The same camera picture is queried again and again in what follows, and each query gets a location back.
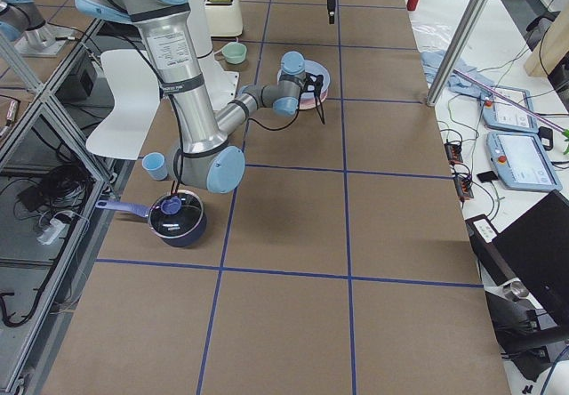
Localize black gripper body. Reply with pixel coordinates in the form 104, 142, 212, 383
303, 73, 325, 98

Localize blue plate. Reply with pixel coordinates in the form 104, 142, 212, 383
301, 60, 331, 101

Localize pink plate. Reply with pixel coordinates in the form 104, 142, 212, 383
299, 85, 328, 110

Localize green bowl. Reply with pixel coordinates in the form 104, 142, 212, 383
221, 42, 247, 65

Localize cream toaster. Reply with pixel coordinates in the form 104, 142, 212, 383
204, 0, 244, 37

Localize blue cloth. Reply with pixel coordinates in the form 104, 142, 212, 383
420, 50, 495, 98

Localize light blue cup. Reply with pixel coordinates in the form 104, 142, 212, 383
141, 152, 168, 181

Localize white plastic chair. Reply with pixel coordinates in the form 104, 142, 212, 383
86, 49, 160, 160

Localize dark blue pot with lid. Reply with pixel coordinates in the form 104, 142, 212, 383
95, 190, 207, 247

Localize upper teach pendant tablet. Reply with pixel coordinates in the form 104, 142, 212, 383
480, 86, 538, 133

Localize teach pendant tablet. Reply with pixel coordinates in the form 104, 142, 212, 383
480, 86, 538, 133
486, 131, 563, 192

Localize lower teach pendant tablet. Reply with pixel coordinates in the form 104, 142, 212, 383
486, 131, 563, 192

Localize green tipped grabber stick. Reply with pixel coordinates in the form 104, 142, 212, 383
453, 69, 569, 142

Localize white power strip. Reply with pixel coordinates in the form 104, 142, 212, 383
36, 214, 71, 246

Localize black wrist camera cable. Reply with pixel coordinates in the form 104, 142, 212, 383
246, 78, 326, 132

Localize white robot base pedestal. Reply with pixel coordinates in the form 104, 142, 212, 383
186, 0, 240, 111

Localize aluminium frame post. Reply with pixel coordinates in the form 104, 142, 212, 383
425, 0, 488, 107

